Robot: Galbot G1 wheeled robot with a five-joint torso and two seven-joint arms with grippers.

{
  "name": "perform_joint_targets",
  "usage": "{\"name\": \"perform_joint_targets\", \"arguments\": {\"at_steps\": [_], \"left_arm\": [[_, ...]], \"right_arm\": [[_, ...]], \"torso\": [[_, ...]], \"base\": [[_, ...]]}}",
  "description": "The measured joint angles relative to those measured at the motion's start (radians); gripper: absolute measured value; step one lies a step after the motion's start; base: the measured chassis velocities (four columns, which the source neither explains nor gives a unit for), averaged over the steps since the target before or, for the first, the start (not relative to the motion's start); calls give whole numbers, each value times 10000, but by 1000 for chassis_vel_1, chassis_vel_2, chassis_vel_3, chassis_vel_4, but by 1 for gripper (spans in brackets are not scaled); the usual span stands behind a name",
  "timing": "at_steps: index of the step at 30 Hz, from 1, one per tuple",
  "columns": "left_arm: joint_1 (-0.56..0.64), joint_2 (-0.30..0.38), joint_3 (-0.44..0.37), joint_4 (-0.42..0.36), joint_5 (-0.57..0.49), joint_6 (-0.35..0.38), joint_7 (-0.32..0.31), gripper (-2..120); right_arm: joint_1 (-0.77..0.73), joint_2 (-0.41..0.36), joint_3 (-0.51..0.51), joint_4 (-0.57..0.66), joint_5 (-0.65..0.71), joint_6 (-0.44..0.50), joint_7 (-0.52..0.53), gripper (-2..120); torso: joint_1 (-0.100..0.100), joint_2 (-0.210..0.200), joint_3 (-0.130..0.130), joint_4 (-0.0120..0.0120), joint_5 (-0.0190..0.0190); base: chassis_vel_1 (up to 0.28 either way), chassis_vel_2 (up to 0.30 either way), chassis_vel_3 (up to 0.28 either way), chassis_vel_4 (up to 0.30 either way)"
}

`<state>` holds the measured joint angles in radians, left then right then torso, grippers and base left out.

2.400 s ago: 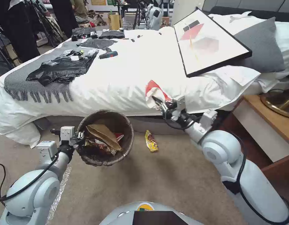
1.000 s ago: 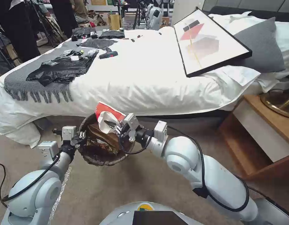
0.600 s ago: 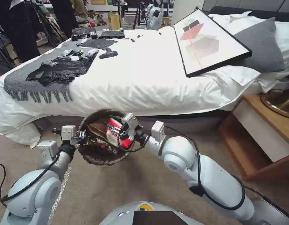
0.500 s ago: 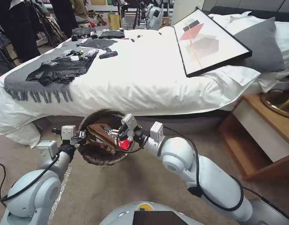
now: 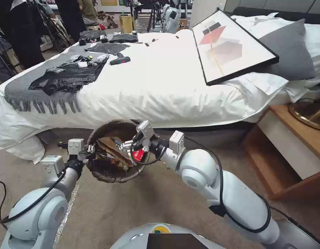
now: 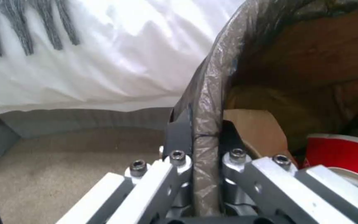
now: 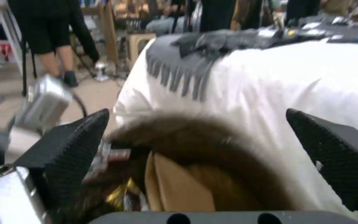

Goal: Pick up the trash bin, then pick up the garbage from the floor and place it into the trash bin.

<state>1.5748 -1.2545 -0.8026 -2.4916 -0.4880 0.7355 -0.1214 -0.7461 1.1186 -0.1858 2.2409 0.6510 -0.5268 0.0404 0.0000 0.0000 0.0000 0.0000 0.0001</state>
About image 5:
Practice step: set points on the clear plastic bag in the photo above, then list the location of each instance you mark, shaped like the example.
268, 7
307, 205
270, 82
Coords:
101, 58

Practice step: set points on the dark shiny snack wrapper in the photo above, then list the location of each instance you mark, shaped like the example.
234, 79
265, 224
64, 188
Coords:
117, 164

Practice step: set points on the black camera tripod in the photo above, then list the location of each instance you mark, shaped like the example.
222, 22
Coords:
49, 26
152, 18

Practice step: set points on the white pillow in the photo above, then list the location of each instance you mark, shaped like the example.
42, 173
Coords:
315, 41

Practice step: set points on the dark bed headboard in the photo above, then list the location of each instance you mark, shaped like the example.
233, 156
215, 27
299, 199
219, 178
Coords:
279, 14

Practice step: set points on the black red power tool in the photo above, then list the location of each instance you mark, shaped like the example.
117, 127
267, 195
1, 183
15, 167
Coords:
120, 60

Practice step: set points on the crumpled black garbage bag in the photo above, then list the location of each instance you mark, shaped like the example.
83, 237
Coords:
92, 34

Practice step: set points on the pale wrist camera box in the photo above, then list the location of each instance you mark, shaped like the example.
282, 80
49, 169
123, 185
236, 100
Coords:
75, 146
145, 129

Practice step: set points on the grey pillow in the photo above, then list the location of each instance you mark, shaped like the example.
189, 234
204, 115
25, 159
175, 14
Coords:
289, 52

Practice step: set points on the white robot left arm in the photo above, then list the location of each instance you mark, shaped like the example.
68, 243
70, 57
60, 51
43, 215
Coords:
40, 207

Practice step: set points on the grey robot base shell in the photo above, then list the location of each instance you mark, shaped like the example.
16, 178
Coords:
300, 233

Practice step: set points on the round brass lamp base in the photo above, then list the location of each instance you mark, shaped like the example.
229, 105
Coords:
309, 114

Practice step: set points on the grey fringed throw blanket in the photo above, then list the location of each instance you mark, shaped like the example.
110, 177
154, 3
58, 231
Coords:
22, 90

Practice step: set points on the wooden bedside table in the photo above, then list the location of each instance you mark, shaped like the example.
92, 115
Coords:
287, 160

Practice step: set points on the yellow wooden box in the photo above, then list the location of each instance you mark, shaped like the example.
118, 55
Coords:
127, 24

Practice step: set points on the brown crumpled paper trash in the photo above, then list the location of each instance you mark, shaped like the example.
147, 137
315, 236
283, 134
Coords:
110, 148

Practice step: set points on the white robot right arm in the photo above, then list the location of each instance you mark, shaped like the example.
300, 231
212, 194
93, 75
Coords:
227, 189

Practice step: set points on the dark grey bed base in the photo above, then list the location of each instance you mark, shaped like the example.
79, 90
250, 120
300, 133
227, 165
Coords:
201, 131

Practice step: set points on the black framed abstract picture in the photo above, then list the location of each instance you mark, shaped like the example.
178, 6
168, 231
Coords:
235, 49

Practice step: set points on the person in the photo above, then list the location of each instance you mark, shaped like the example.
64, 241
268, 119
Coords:
89, 11
70, 18
25, 31

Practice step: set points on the large black garbage bag pile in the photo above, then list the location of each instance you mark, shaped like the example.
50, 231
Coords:
71, 75

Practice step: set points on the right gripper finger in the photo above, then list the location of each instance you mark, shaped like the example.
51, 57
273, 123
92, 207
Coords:
146, 156
126, 146

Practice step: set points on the white rounded robot front shell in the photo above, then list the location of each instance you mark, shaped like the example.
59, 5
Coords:
154, 234

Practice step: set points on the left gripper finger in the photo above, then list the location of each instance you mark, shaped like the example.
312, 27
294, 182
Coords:
86, 157
89, 148

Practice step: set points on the folded black garbage bag stack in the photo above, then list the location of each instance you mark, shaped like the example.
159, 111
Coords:
123, 38

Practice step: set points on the small white packet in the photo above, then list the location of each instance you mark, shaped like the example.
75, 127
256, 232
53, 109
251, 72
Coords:
83, 64

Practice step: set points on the white bed duvet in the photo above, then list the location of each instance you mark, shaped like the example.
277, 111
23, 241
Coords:
154, 98

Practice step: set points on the dark woven wicker trash bin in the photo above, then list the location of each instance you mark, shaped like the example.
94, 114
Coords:
108, 175

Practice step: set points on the flat black garbage bag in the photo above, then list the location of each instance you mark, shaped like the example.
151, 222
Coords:
108, 48

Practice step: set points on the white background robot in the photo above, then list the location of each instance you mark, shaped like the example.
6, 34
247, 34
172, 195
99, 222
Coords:
172, 18

